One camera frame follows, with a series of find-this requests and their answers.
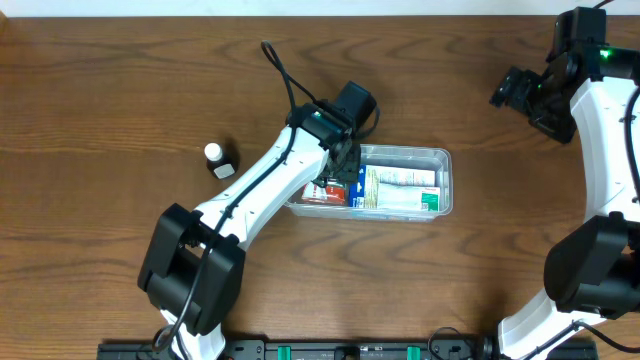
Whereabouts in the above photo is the red cardboard box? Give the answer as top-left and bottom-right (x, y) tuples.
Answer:
(301, 182), (348, 206)

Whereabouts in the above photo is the blue illustrated box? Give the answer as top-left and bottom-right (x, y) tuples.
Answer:
(347, 165), (441, 212)

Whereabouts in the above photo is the white green box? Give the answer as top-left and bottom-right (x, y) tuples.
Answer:
(376, 183), (441, 212)

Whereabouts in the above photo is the dark bottle white cap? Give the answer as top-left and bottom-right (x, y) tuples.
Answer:
(204, 142), (236, 179)

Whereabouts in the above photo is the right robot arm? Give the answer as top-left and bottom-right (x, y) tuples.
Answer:
(483, 41), (639, 359)

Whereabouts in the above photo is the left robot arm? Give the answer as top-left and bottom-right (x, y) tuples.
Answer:
(138, 122), (330, 359)

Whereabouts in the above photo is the clear plastic container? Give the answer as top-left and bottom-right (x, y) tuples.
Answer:
(285, 144), (453, 222)

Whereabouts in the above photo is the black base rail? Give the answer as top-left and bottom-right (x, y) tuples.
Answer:
(96, 338), (599, 360)

